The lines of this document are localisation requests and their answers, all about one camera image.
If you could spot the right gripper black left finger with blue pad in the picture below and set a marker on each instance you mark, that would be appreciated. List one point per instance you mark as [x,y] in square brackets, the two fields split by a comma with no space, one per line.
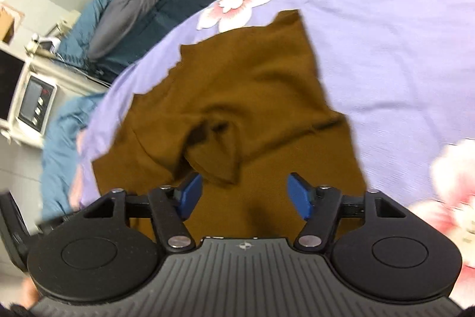
[187,195]

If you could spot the white machine with control panel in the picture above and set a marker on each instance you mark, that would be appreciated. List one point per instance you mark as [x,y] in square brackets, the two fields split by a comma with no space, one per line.
[43,88]

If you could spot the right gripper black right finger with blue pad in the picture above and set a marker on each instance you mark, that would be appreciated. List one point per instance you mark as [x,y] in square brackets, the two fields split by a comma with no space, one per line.
[302,195]

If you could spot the blue blanket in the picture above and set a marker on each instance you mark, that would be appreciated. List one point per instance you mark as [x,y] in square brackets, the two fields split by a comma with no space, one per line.
[60,155]

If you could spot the brown knitted sweater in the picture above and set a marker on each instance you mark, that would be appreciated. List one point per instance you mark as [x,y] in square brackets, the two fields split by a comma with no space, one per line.
[245,109]

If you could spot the white monitor screen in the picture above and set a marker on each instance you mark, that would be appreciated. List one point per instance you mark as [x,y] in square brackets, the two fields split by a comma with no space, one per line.
[11,69]

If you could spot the purple floral bed sheet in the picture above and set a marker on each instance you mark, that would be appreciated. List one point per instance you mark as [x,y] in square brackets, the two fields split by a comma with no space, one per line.
[402,71]

